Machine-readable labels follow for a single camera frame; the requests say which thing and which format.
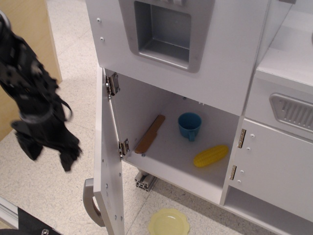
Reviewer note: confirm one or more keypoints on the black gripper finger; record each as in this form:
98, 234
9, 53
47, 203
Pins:
31, 148
68, 157

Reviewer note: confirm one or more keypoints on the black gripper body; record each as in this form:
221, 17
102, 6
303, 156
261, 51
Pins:
50, 132

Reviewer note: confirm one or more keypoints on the white fridge door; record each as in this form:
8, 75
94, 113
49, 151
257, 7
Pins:
108, 184

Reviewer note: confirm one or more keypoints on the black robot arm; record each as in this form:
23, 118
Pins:
42, 117

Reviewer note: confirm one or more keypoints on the white toy fridge cabinet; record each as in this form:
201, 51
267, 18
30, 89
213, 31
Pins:
217, 92

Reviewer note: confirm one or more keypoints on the lower metal door hinge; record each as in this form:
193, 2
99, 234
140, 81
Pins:
123, 148

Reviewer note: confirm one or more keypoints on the metal door hinge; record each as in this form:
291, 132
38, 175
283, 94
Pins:
123, 148
112, 85

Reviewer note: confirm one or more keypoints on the upper metal door hinge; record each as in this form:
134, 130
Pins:
112, 85

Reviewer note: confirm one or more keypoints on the aluminium extrusion foot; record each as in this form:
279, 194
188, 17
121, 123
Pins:
145, 181

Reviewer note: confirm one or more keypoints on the wooden toy knife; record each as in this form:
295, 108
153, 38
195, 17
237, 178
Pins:
150, 135

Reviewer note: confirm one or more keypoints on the light wooden panel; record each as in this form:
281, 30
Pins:
24, 78

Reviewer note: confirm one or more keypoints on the pale yellow toy plate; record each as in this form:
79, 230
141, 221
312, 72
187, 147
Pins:
168, 222

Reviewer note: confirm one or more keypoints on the blue toy cup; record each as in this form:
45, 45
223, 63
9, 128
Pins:
189, 125

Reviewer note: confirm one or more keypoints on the yellow toy corn cob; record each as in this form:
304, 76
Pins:
210, 155

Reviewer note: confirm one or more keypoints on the grey ice dispenser recess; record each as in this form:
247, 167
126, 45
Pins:
172, 32

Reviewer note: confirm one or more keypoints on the lower brass oven hinge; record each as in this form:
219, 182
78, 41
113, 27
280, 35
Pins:
233, 171

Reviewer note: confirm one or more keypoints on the brass oven hinge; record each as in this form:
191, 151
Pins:
233, 171
241, 138

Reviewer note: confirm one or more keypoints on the upper brass oven hinge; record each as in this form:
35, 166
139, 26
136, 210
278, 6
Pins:
241, 138

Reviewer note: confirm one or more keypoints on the white toy oven unit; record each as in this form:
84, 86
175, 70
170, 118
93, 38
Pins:
284, 67

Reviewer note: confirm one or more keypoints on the white oven cabinet door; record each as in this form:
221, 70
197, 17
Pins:
276, 168

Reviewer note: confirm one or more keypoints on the grey oven vent panel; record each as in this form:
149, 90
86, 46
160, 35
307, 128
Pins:
292, 111

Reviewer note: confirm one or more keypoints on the grey fridge door handle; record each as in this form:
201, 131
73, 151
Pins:
89, 204

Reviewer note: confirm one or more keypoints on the aluminium frame rail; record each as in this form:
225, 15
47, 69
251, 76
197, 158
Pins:
9, 214

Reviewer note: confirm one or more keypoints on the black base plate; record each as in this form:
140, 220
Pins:
30, 225

